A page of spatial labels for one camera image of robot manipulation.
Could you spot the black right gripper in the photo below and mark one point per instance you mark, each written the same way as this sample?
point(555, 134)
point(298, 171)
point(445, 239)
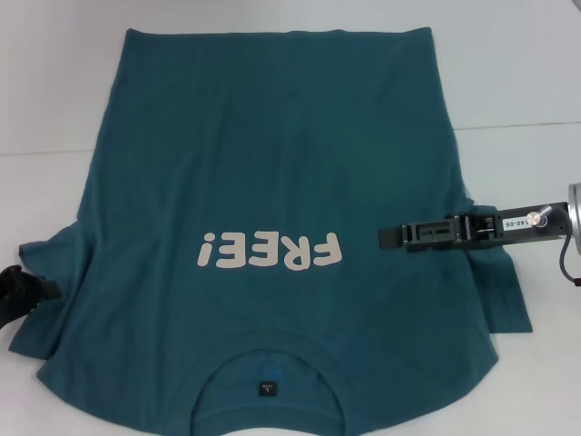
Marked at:
point(513, 236)

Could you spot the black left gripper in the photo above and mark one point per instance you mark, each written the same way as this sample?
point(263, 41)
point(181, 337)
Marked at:
point(13, 290)

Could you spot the teal FREE print t-shirt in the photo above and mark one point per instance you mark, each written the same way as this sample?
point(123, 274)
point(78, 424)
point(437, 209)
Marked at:
point(272, 136)

